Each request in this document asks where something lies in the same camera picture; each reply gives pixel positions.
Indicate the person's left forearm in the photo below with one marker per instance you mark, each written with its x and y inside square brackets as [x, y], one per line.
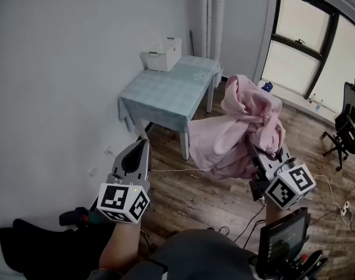
[122, 244]

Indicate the black wrist-mounted screen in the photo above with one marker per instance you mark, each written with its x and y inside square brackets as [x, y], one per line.
[282, 241]

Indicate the teal and black tool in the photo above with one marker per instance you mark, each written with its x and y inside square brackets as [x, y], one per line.
[90, 217]

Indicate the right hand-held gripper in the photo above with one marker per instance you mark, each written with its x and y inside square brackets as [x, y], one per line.
[288, 188]

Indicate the white table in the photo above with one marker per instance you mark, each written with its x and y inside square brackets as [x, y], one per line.
[184, 144]

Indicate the small clear bottle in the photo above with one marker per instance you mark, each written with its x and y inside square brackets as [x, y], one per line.
[312, 98]
[319, 106]

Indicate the person's right forearm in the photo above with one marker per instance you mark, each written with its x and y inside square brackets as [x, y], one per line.
[275, 214]

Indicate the white power strip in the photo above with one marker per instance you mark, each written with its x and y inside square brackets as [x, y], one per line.
[345, 208]

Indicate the person's dark grey shirt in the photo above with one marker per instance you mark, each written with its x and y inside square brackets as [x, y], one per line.
[201, 255]

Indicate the white wall outlet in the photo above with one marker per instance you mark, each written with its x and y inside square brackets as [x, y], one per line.
[109, 150]

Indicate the black-framed window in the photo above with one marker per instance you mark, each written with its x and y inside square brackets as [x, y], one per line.
[297, 19]

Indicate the black device with red button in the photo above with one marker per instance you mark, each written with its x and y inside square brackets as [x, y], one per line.
[311, 262]

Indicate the black office chair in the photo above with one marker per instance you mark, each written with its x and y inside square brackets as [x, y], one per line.
[34, 244]
[349, 104]

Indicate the pink clothes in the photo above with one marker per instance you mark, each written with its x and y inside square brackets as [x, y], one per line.
[238, 127]

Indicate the white plastic basket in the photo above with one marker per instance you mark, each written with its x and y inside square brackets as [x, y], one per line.
[163, 55]

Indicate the blue item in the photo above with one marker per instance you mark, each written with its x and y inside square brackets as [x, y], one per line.
[267, 87]

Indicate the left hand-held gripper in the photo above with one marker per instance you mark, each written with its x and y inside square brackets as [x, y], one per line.
[116, 197]

